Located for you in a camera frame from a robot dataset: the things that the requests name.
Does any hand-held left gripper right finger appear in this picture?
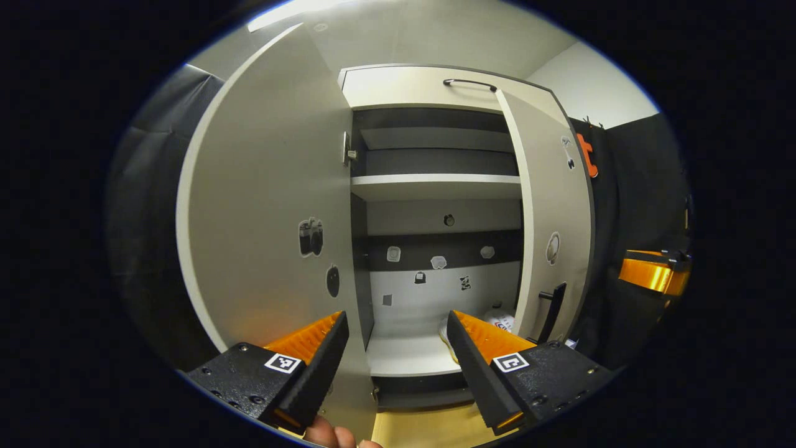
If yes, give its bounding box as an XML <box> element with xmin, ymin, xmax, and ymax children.
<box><xmin>447</xmin><ymin>310</ymin><xmax>616</xmax><ymax>436</ymax></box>

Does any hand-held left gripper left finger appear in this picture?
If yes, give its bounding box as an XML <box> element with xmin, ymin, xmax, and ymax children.
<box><xmin>187</xmin><ymin>311</ymin><xmax>350</xmax><ymax>434</ymax></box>

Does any white shoe cabinet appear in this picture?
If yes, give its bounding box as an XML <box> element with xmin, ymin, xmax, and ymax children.
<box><xmin>339</xmin><ymin>64</ymin><xmax>598</xmax><ymax>411</ymax></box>

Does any white shoe cabinet door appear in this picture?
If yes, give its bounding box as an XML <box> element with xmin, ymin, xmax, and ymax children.
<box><xmin>496</xmin><ymin>87</ymin><xmax>596</xmax><ymax>346</ymax></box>
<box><xmin>176</xmin><ymin>23</ymin><xmax>380</xmax><ymax>442</ymax></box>

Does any white cabinet shelf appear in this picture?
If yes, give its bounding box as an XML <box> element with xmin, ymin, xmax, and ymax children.
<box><xmin>366</xmin><ymin>333</ymin><xmax>464</xmax><ymax>377</ymax></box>
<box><xmin>351</xmin><ymin>174</ymin><xmax>522</xmax><ymax>201</ymax></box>

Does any white cabinet drawer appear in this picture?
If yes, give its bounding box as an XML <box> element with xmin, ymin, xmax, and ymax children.
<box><xmin>339</xmin><ymin>64</ymin><xmax>570</xmax><ymax>128</ymax></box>

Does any black door handle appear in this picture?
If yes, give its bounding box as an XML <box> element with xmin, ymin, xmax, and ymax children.
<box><xmin>529</xmin><ymin>282</ymin><xmax>568</xmax><ymax>344</ymax></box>

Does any dark drawer handle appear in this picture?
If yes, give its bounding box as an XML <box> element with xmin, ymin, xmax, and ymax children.
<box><xmin>443</xmin><ymin>78</ymin><xmax>498</xmax><ymax>93</ymax></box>

